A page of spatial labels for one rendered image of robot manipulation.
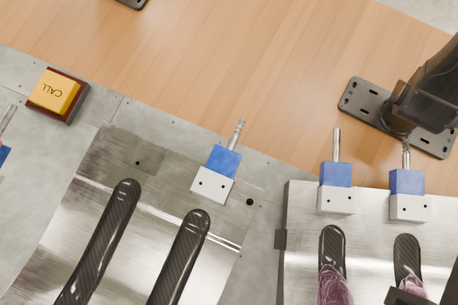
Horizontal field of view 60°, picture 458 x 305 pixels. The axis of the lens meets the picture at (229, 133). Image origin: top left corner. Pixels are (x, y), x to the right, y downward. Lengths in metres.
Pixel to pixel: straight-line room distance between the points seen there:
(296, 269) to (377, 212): 0.15
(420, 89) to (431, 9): 1.35
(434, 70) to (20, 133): 0.65
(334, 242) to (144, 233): 0.28
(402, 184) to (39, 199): 0.57
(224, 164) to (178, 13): 0.34
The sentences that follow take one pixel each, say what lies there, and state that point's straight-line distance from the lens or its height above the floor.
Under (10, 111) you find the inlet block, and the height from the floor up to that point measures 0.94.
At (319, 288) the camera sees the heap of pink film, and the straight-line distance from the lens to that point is 0.59.
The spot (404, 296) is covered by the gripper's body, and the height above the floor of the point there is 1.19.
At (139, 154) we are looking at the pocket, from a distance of 0.62.
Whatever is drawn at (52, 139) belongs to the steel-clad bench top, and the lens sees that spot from 0.74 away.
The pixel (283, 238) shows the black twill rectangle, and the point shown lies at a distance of 0.60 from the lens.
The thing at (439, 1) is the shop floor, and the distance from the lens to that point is 1.96.
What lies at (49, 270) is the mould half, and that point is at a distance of 0.62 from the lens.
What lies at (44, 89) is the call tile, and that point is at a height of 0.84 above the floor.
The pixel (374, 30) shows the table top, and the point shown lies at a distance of 0.80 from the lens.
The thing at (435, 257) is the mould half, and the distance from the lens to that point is 0.67.
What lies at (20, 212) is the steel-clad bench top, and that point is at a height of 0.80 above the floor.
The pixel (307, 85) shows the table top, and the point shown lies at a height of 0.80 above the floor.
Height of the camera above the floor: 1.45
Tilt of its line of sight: 75 degrees down
